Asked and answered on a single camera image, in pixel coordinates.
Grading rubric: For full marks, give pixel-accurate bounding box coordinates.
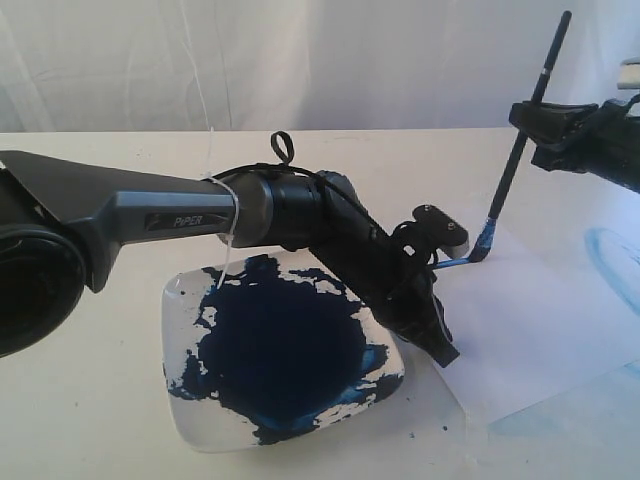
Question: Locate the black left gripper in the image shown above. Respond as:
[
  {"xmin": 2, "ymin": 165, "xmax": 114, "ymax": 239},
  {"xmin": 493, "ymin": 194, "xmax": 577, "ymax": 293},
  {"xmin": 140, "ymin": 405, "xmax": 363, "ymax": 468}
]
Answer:
[{"xmin": 309, "ymin": 219, "xmax": 460, "ymax": 369}]

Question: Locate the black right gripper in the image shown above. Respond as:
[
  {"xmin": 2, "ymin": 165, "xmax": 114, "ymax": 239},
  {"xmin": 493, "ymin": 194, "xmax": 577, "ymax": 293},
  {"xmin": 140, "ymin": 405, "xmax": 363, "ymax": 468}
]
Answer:
[{"xmin": 509, "ymin": 98, "xmax": 639, "ymax": 193}]

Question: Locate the black paintbrush blue tip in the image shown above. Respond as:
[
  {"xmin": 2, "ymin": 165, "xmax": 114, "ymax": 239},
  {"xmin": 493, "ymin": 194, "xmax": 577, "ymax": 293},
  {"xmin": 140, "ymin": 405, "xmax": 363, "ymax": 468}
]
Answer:
[{"xmin": 468, "ymin": 10, "xmax": 572, "ymax": 263}]

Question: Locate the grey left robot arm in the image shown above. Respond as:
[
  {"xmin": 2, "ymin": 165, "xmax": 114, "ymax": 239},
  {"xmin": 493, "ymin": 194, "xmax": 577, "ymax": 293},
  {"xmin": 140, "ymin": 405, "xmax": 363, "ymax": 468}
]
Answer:
[{"xmin": 1, "ymin": 151, "xmax": 467, "ymax": 366}]

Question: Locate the white paper sheet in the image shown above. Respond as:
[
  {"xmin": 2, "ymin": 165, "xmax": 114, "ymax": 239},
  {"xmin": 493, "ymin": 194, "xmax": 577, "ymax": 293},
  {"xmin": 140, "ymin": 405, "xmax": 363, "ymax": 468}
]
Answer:
[{"xmin": 436, "ymin": 201, "xmax": 639, "ymax": 422}]

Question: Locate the white square paint dish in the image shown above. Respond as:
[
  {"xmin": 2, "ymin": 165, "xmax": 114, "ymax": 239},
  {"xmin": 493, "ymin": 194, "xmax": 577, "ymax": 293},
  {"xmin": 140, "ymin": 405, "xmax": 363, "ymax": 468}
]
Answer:
[{"xmin": 161, "ymin": 251, "xmax": 405, "ymax": 453}]

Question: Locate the white zip tie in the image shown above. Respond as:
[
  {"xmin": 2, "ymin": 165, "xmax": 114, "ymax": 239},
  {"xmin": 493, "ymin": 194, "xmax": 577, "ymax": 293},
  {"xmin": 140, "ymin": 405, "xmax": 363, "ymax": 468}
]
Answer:
[{"xmin": 205, "ymin": 126, "xmax": 240, "ymax": 290}]

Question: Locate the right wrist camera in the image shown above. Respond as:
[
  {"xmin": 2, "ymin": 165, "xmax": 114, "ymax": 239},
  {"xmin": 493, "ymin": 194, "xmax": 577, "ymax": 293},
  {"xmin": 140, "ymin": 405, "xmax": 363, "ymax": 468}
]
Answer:
[{"xmin": 616, "ymin": 56, "xmax": 640, "ymax": 90}]

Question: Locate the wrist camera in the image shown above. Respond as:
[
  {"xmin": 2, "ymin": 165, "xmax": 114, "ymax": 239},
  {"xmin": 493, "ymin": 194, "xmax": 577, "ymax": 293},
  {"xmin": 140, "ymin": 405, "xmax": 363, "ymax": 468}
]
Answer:
[
  {"xmin": 412, "ymin": 205, "xmax": 469, "ymax": 260},
  {"xmin": 616, "ymin": 56, "xmax": 640, "ymax": 90}
]

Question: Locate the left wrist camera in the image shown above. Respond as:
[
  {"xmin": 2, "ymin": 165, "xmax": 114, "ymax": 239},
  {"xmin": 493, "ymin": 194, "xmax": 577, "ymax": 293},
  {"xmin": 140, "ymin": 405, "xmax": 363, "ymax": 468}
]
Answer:
[{"xmin": 412, "ymin": 205, "xmax": 469, "ymax": 260}]

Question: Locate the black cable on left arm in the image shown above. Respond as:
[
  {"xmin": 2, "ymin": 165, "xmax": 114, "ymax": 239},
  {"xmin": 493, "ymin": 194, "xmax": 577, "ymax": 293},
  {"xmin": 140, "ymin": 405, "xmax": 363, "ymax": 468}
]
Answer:
[{"xmin": 202, "ymin": 130, "xmax": 441, "ymax": 281}]

